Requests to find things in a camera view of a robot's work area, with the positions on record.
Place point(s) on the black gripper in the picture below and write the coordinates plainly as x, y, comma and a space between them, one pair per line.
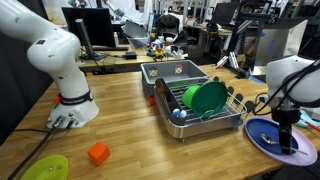
281, 116

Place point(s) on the silver spoon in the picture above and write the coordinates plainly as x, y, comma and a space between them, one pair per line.
270, 141

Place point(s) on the dark blue plate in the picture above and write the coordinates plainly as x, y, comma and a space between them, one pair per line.
256, 127

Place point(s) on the lavender plate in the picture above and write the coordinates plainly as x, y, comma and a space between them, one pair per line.
298, 141

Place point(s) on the grey dish rack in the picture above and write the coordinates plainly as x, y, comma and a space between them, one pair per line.
180, 120

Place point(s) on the grey plastic bin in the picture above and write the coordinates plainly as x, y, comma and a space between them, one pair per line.
171, 71

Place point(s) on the orange block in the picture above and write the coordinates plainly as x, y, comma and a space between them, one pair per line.
98, 153

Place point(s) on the black monitor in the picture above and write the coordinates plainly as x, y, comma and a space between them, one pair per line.
93, 27

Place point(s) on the lime green bowl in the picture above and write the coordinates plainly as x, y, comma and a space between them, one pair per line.
53, 167

